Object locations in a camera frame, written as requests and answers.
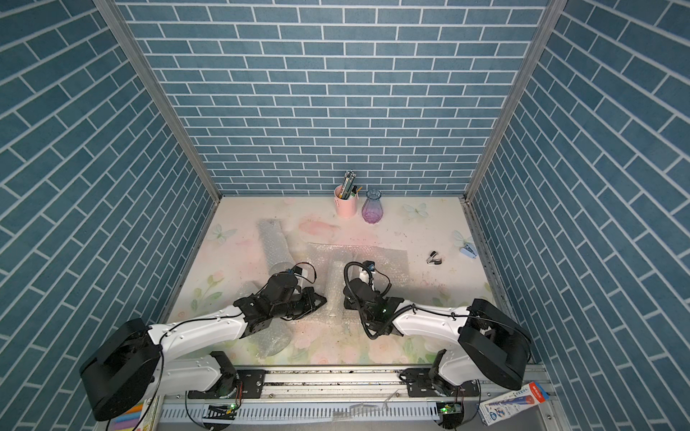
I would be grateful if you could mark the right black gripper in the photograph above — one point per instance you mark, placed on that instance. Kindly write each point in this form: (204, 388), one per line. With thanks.
(349, 303)

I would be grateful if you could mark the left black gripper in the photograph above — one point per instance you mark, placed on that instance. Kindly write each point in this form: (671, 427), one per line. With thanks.
(310, 295)

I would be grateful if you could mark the clear bubble wrap sheet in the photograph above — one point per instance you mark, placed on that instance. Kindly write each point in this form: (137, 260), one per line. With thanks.
(391, 262)

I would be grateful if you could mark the purple vase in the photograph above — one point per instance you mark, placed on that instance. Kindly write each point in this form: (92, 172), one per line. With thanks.
(372, 211)

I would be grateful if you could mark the bubble vase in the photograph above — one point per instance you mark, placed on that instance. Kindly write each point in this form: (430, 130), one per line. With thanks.
(274, 244)
(271, 341)
(333, 291)

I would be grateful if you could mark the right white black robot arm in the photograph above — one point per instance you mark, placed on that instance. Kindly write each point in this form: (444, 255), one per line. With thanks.
(487, 342)

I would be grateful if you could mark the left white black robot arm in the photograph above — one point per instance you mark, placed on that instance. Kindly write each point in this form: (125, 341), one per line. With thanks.
(141, 361)

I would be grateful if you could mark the small black metal clip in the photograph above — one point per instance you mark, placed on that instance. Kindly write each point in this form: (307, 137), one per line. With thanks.
(434, 259)

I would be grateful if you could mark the pink pen cup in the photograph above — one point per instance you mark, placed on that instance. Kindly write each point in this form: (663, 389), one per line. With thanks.
(345, 208)

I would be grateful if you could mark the small blue white object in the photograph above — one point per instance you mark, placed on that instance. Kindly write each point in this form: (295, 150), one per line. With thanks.
(469, 250)

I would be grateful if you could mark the pens in cup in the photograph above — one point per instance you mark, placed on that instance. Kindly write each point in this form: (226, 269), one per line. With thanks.
(348, 186)

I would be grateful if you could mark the white red blue box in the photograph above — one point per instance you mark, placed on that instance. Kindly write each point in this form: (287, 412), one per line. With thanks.
(512, 403)

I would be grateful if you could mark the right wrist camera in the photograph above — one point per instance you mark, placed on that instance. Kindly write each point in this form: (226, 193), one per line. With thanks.
(369, 265)

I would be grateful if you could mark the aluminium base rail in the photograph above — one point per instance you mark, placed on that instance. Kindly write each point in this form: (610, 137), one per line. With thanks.
(324, 384)

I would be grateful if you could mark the white slotted cable duct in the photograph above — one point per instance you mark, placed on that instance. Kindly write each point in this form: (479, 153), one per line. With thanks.
(302, 413)

